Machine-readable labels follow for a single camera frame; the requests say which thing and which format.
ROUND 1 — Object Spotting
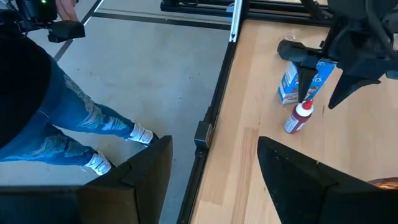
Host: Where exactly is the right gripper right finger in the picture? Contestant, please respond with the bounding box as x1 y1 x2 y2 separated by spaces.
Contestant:
257 136 398 224

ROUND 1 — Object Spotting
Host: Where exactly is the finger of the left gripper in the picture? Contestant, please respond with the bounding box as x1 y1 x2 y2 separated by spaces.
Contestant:
328 74 382 110
295 57 320 104

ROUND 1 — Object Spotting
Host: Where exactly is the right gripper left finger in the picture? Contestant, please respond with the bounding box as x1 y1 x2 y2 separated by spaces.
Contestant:
0 135 174 224

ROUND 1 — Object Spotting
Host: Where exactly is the blue Rice Krispies box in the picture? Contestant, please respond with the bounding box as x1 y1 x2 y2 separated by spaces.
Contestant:
277 60 338 105

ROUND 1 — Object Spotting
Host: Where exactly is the small clear glass jar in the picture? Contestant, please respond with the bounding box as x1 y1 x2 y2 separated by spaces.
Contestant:
281 32 299 43

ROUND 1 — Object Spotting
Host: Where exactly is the dark red food colouring bottle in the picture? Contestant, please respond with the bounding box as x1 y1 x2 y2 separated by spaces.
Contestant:
283 99 315 134

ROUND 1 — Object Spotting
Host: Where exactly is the person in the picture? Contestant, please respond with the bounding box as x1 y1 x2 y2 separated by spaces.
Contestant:
0 29 159 177

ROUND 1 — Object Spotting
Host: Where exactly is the person's hand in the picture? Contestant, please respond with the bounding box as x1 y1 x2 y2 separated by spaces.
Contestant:
55 0 78 22

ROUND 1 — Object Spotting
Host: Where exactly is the black camera gantry beam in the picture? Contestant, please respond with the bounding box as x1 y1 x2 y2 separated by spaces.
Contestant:
228 0 244 44

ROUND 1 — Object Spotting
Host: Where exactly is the black aluminium table frame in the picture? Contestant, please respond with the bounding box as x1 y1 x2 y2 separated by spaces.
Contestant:
160 0 332 224

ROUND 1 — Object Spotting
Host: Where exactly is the black table-level camera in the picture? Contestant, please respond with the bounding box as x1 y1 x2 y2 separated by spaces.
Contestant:
194 120 215 150

